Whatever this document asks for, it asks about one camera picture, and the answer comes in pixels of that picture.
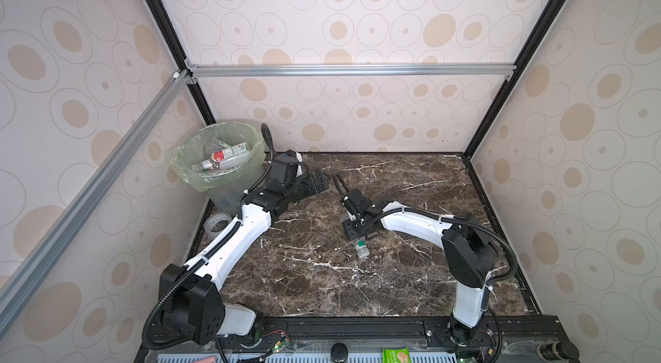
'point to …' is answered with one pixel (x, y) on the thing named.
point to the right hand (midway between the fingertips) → (352, 230)
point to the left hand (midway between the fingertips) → (327, 176)
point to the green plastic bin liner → (200, 140)
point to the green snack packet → (396, 355)
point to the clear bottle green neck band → (361, 249)
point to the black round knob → (339, 353)
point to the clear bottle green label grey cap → (224, 158)
